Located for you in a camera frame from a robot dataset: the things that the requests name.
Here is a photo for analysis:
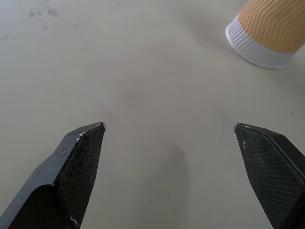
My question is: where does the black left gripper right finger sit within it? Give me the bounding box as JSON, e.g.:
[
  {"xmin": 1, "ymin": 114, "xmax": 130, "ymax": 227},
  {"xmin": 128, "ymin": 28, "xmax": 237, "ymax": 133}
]
[{"xmin": 233, "ymin": 122, "xmax": 305, "ymax": 229}]

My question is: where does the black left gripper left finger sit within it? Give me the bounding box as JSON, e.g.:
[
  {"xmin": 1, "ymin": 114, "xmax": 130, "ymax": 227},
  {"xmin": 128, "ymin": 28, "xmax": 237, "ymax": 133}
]
[{"xmin": 0, "ymin": 122, "xmax": 107, "ymax": 229}]

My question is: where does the orange ribbed paper cup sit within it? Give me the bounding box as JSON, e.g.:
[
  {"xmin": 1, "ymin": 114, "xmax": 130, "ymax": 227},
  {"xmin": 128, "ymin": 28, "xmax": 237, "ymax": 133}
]
[{"xmin": 225, "ymin": 0, "xmax": 305, "ymax": 71}]

